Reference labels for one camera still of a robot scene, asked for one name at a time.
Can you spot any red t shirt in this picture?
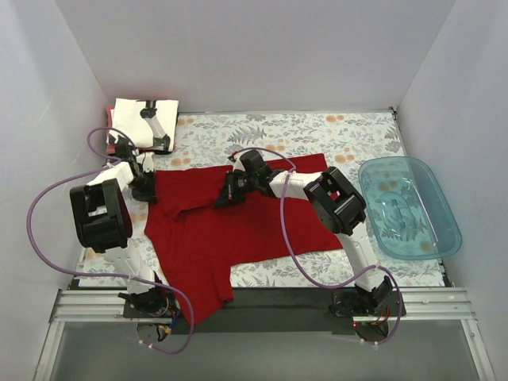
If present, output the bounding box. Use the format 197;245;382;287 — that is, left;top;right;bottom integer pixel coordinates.
143;153;343;325
106;105;118;156

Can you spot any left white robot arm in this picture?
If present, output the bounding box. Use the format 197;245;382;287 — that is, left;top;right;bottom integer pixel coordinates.
70;139;169;318

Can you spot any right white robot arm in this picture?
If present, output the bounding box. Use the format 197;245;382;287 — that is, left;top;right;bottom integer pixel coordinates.
214;148;403;318

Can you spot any red folded t shirt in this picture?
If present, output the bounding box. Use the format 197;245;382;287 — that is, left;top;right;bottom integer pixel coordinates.
106;105;118;156

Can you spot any floral patterned table mat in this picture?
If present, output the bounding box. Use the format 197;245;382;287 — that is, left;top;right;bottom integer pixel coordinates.
77;110;445;287

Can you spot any white printed folded t shirt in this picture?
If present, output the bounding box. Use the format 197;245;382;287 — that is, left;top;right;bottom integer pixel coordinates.
108;98;179;154

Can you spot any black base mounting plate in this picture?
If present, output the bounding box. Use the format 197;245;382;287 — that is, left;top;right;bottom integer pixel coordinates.
122;286;408;337

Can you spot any teal plastic bin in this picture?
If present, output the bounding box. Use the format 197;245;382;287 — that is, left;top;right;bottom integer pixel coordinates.
358;156;462;261

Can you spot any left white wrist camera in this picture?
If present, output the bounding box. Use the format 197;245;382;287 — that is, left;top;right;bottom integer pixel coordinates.
138;152;155;173

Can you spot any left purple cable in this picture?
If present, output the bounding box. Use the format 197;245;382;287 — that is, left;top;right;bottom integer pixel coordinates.
25;126;195;355

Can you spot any aluminium frame rail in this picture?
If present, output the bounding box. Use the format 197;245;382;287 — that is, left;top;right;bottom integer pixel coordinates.
34;287;495;380

